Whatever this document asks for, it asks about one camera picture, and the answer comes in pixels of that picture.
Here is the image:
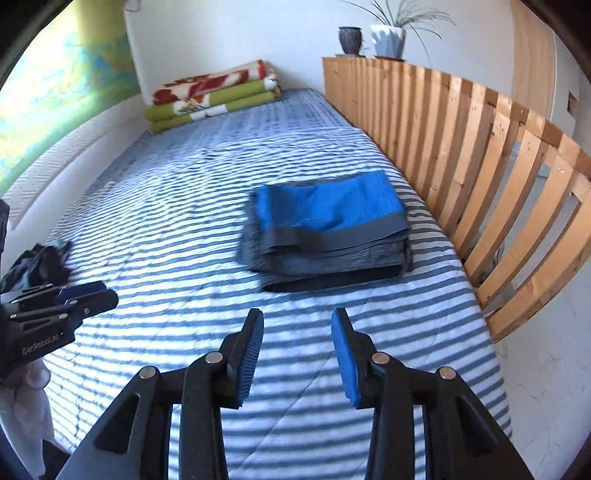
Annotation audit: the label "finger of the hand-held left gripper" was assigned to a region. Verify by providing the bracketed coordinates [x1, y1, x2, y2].
[2, 281, 108, 306]
[9, 290, 119, 334]

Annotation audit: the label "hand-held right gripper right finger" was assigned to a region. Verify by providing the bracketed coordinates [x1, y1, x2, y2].
[331, 308, 536, 480]

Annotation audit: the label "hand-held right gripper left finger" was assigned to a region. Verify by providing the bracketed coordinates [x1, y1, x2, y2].
[58, 308, 265, 480]

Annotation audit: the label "blue striped boxer briefs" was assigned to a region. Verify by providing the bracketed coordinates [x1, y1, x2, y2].
[249, 170, 411, 253]

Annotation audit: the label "pile of dark clothes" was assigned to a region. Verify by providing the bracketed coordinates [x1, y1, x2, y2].
[0, 239, 74, 297]

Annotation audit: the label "white cloth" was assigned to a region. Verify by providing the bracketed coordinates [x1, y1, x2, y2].
[0, 355, 56, 459]

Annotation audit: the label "black folded underwear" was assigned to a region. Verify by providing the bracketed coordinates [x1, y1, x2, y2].
[263, 265, 413, 294]

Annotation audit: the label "dark grey folded underwear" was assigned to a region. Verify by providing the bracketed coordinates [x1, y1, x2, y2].
[238, 194, 414, 280]

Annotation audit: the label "blue white striped bed sheet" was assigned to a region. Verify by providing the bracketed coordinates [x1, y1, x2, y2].
[4, 88, 514, 467]

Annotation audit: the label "folded green red floral blanket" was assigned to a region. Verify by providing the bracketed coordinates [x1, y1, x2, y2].
[145, 59, 282, 136]

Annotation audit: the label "dark ceramic pot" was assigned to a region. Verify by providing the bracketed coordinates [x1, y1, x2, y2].
[338, 26, 367, 56]

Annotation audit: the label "potted plant white pot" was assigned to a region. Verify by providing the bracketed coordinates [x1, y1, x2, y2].
[339, 0, 456, 65]

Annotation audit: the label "wooden plank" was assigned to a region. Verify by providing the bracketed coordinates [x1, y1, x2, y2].
[510, 0, 556, 121]

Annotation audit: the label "wall map poster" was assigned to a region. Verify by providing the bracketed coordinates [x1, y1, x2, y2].
[0, 0, 140, 195]

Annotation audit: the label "wooden slatted bed rail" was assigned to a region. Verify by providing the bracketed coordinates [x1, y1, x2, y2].
[322, 55, 591, 343]

